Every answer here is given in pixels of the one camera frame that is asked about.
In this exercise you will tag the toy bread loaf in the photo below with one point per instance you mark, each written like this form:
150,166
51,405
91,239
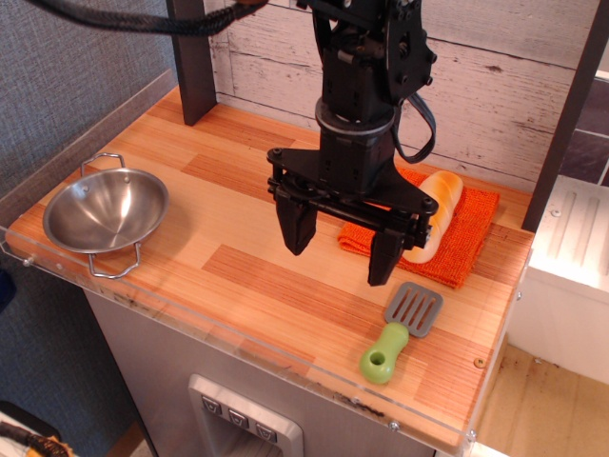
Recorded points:
445,188

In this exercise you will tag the grey toy fridge cabinet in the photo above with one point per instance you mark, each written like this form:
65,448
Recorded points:
156,359

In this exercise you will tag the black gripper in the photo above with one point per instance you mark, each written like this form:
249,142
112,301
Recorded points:
351,176

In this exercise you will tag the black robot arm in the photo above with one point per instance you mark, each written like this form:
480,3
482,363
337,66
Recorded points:
375,59

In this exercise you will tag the grey spatula with green handle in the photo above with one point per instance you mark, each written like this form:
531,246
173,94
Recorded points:
411,313

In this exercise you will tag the orange knitted towel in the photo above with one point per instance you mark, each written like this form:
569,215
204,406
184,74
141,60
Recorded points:
459,247

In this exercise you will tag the white toy sink unit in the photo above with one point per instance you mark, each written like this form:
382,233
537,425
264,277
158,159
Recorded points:
561,312

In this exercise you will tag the clear acrylic edge guard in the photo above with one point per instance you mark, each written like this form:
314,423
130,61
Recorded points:
317,311

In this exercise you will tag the dark right support post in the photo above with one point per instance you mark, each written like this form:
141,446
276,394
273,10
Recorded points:
574,103

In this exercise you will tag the silver ice dispenser panel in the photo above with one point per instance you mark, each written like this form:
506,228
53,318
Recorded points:
233,425

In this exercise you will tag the dark left support post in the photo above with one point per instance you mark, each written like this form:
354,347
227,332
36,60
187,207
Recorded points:
193,63

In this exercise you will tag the dark support post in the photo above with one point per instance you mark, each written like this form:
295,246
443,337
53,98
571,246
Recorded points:
574,103
193,63

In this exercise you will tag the stainless steel bowl with handles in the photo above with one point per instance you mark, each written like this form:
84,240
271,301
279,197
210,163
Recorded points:
108,208

